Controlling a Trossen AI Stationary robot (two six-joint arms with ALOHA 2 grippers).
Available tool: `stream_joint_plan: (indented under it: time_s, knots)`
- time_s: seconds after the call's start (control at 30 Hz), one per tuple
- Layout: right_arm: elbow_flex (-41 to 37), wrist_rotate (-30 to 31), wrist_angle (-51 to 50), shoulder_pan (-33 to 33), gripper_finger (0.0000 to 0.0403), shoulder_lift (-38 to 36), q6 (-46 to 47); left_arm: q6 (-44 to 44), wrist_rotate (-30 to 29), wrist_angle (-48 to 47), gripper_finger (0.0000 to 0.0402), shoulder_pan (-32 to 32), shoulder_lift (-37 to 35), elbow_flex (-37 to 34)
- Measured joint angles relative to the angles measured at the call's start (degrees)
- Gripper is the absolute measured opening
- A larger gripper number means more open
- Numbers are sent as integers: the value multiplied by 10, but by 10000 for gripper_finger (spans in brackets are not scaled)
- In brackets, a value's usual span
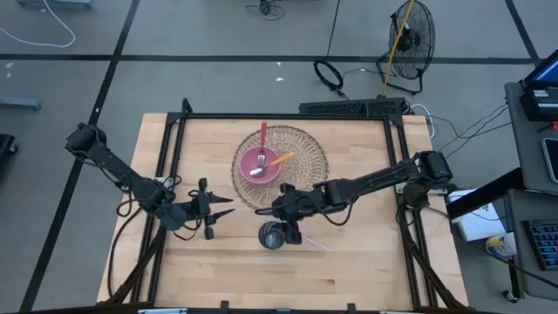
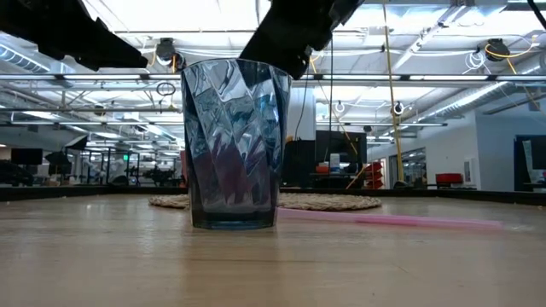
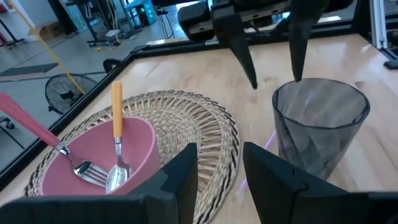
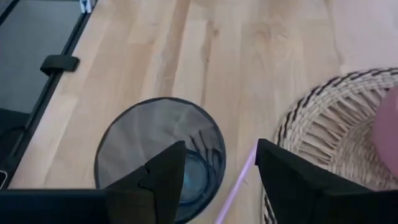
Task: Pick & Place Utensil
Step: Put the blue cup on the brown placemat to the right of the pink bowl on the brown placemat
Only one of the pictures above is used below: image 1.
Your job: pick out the black floor fan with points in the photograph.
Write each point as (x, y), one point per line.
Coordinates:
(414, 43)

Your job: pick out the round woven placemat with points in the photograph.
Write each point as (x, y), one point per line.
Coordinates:
(305, 157)

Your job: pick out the black desktop device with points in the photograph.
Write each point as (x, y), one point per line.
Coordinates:
(540, 102)

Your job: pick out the grey equipment base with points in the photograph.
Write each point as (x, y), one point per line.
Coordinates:
(54, 3)

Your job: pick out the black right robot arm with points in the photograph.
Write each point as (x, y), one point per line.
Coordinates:
(375, 179)

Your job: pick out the laptop with blue screen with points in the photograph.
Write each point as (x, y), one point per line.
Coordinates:
(547, 72)

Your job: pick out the grey keyboard desk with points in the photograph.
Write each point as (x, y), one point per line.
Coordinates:
(523, 261)

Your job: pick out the white box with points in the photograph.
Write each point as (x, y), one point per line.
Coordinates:
(477, 222)

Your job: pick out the grey floor foot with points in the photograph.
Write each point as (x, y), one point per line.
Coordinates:
(19, 104)

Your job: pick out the pink bowl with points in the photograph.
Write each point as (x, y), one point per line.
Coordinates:
(248, 163)

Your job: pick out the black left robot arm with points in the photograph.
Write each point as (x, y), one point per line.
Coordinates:
(113, 163)

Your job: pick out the grey side table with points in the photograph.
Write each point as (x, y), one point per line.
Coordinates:
(525, 144)

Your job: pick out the black metal table frame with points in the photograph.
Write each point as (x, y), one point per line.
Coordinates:
(279, 116)

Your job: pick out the white-edged tablet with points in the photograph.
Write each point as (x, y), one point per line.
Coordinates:
(551, 159)

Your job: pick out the white and yellow bottle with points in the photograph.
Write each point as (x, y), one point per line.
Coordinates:
(500, 245)

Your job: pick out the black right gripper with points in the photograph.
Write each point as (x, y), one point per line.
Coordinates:
(292, 205)

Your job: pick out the black power strip box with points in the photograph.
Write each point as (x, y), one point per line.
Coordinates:
(349, 107)

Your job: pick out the pink drinking straw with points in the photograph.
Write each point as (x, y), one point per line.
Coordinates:
(316, 243)

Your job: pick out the black keyboard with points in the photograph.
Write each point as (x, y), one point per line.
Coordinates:
(545, 244)

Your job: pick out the dark faceted glass tumbler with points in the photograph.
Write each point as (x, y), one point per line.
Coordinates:
(271, 236)

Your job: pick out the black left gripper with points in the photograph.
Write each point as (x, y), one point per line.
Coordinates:
(201, 209)

